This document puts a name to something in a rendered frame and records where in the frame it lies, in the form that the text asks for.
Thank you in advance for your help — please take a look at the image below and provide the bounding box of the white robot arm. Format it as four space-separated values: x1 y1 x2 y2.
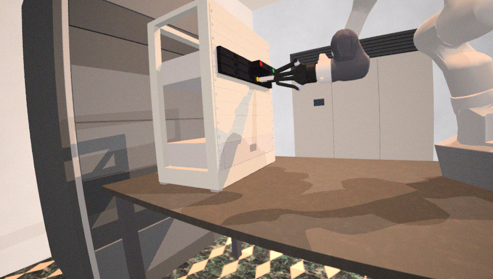
316 0 493 147

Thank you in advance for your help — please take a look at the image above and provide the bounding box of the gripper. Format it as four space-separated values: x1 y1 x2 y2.
259 59 317 91

